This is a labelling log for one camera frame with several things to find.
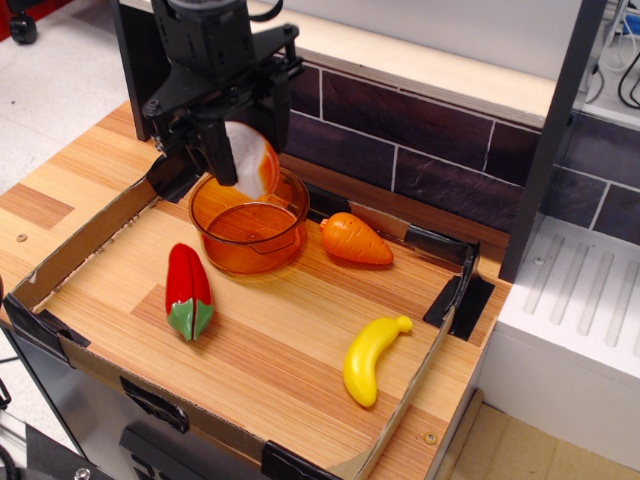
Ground black cables at right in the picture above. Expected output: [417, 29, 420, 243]
[582, 0, 640, 110]

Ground red toy pepper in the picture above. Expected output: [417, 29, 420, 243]
[165, 243, 214, 341]

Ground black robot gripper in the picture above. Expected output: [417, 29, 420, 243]
[142, 1, 303, 186]

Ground yellow toy banana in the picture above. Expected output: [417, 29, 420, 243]
[342, 315, 413, 408]

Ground orange toy carrot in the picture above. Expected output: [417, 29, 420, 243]
[319, 212, 394, 265]

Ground white orange toy sushi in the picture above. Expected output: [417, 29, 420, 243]
[225, 121, 280, 200]

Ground black chair caster wheel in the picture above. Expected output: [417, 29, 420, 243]
[9, 12, 38, 45]

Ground black vertical frame post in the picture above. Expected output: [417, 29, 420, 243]
[499, 1, 607, 283]

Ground white dish drainer sink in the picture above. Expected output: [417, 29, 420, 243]
[479, 217, 639, 469]

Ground cardboard fence with black tape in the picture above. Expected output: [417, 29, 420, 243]
[2, 130, 496, 480]

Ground transparent orange plastic pot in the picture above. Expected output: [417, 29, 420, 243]
[189, 169, 310, 275]

